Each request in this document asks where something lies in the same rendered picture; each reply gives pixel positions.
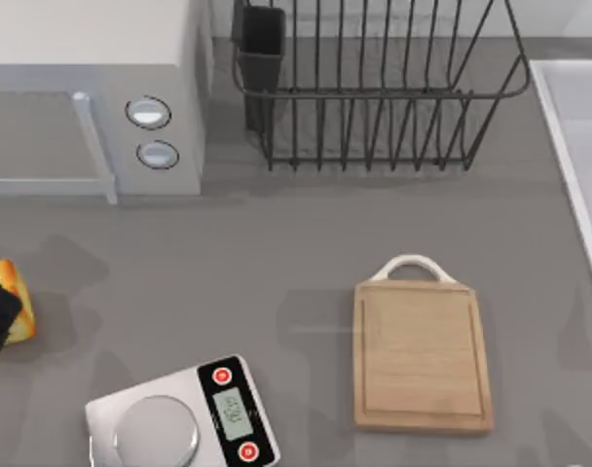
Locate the small microwave knob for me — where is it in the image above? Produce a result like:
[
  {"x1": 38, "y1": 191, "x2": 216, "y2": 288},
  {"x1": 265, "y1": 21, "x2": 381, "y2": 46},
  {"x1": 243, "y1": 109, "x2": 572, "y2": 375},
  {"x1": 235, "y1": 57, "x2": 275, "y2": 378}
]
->
[{"x1": 135, "y1": 139, "x2": 181, "y2": 171}]

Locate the silver kitchen scale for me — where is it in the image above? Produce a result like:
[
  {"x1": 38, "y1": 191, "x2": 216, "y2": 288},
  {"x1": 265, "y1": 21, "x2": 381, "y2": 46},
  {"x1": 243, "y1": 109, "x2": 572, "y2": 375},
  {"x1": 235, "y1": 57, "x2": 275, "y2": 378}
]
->
[{"x1": 84, "y1": 354, "x2": 282, "y2": 467}]

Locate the black cutlery holder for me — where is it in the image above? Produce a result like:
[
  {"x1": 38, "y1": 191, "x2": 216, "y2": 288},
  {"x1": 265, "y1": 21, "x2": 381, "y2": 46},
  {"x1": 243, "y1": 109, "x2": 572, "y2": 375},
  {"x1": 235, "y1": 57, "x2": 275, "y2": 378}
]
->
[{"x1": 232, "y1": 4, "x2": 287, "y2": 131}]

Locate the large microwave knob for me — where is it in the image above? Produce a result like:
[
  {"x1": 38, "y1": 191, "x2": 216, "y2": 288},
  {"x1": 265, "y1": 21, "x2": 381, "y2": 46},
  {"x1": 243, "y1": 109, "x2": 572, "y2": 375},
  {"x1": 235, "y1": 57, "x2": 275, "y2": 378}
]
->
[{"x1": 124, "y1": 94, "x2": 173, "y2": 131}]

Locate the wooden cutting board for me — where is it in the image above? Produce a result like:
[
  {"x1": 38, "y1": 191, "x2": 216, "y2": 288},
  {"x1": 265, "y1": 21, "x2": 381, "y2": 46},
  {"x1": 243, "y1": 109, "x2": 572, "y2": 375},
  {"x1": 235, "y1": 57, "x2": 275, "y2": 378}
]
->
[{"x1": 352, "y1": 253, "x2": 496, "y2": 436}]

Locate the microwave oven door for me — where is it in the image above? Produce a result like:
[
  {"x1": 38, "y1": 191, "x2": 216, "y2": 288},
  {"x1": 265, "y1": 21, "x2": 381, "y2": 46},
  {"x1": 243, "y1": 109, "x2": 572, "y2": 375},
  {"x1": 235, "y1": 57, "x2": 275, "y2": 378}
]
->
[{"x1": 0, "y1": 90, "x2": 119, "y2": 205}]

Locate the toasted bread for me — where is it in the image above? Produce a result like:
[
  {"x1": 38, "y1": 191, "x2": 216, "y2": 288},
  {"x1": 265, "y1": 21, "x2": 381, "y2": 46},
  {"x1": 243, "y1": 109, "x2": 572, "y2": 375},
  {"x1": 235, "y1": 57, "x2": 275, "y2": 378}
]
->
[{"x1": 0, "y1": 258, "x2": 37, "y2": 346}]

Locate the pale microwave oven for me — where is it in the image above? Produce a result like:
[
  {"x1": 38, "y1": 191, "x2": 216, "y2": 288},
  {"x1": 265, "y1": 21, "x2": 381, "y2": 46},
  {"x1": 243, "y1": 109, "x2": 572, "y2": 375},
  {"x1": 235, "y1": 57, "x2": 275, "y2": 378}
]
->
[{"x1": 0, "y1": 0, "x2": 214, "y2": 206}]

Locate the black wire dish rack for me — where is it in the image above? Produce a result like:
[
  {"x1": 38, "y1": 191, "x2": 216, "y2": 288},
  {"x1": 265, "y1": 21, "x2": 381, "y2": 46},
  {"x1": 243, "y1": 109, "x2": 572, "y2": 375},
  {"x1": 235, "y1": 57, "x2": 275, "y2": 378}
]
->
[{"x1": 231, "y1": 0, "x2": 531, "y2": 173}]

